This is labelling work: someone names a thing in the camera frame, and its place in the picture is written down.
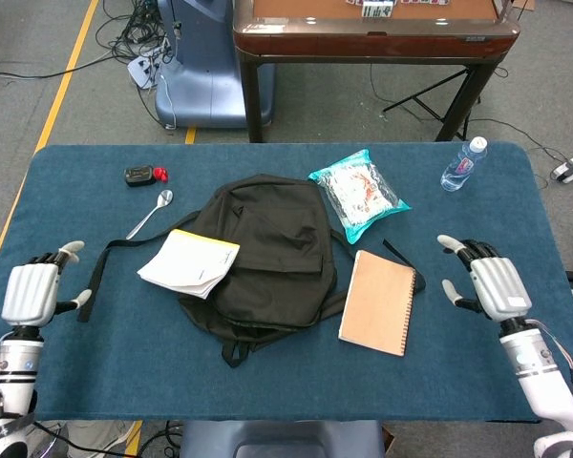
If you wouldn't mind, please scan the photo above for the blue grey robot torso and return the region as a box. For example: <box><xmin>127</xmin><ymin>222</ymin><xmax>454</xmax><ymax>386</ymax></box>
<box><xmin>179</xmin><ymin>419</ymin><xmax>388</xmax><ymax>458</ymax></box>

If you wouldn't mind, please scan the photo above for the black floor cable bundle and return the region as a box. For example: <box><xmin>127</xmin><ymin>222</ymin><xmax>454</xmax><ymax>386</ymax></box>
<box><xmin>95</xmin><ymin>0</ymin><xmax>176</xmax><ymax>66</ymax></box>

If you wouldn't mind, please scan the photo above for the brown mahjong table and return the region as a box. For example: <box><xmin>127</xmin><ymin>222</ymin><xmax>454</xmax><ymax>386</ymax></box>
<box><xmin>232</xmin><ymin>0</ymin><xmax>521</xmax><ymax>143</ymax></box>

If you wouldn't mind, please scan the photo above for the blue grey machine base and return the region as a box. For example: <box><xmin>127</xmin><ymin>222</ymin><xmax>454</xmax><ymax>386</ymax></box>
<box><xmin>154</xmin><ymin>0</ymin><xmax>277</xmax><ymax>129</ymax></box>

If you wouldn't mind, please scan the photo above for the metal spoon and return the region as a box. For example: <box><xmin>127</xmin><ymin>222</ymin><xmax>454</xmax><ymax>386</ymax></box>
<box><xmin>125</xmin><ymin>189</ymin><xmax>175</xmax><ymax>240</ymax></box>

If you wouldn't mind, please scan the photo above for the black and red device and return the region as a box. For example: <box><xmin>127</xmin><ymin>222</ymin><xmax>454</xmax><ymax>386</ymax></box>
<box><xmin>124</xmin><ymin>164</ymin><xmax>158</xmax><ymax>188</ymax></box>

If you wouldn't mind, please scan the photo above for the kraft spiral notebook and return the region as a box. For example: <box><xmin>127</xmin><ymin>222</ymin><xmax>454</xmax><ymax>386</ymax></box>
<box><xmin>337</xmin><ymin>249</ymin><xmax>417</xmax><ymax>358</ymax></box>

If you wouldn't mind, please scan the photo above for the blue table cloth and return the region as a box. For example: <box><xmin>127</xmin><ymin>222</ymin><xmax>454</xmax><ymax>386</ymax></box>
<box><xmin>0</xmin><ymin>141</ymin><xmax>573</xmax><ymax>424</ymax></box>

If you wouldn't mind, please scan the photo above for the teal clear snack bag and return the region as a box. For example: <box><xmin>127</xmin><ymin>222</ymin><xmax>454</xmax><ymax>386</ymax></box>
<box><xmin>308</xmin><ymin>148</ymin><xmax>413</xmax><ymax>245</ymax></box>

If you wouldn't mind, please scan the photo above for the white book with yellow spine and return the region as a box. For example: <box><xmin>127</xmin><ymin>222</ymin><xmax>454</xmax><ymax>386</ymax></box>
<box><xmin>137</xmin><ymin>228</ymin><xmax>242</xmax><ymax>301</ymax></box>

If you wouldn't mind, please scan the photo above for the upright mahjong tile set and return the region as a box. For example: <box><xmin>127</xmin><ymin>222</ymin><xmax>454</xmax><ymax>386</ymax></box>
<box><xmin>361</xmin><ymin>0</ymin><xmax>395</xmax><ymax>19</ymax></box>

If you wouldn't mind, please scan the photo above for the black fabric backpack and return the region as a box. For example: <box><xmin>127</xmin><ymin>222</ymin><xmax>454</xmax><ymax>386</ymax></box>
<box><xmin>77</xmin><ymin>174</ymin><xmax>427</xmax><ymax>368</ymax></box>

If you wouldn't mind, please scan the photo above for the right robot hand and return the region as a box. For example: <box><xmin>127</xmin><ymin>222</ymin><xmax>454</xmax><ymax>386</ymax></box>
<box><xmin>436</xmin><ymin>233</ymin><xmax>534</xmax><ymax>322</ymax></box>

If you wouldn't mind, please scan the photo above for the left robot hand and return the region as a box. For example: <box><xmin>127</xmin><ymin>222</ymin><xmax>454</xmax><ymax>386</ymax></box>
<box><xmin>0</xmin><ymin>239</ymin><xmax>93</xmax><ymax>328</ymax></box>

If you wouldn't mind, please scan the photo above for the clear plastic water bottle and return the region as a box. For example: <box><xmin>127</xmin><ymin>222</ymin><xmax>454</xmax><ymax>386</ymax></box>
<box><xmin>439</xmin><ymin>135</ymin><xmax>489</xmax><ymax>193</ymax></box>

